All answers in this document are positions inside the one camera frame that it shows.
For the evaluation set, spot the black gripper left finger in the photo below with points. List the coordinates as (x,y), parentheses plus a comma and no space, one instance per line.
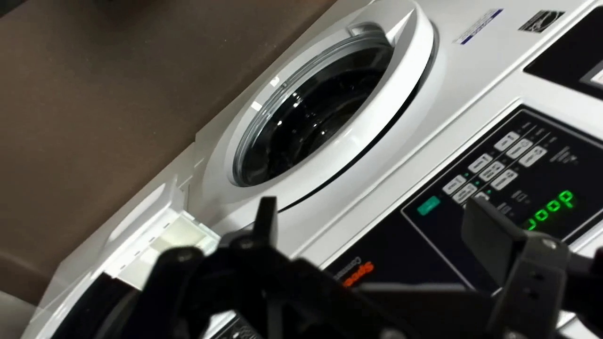
(208,294)

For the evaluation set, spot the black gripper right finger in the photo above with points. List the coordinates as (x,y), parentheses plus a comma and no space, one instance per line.
(528,283)

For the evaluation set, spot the white detergent tray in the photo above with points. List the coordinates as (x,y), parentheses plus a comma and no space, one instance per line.
(170,241)

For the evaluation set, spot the white washing machine number eight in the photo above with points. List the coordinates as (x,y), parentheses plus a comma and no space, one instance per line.
(453,95)

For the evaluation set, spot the black display control panel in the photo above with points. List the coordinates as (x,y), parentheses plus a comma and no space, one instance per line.
(502,176)

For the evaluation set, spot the black payment button panel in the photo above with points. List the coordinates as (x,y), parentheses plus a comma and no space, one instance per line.
(402,257)

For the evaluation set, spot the round white washer door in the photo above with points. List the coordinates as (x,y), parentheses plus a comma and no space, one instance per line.
(313,113)

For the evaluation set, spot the blue text sticker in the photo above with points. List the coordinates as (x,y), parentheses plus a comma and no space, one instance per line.
(479,27)

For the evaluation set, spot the small black logo sticker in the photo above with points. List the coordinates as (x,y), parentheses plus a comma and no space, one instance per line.
(541,19)

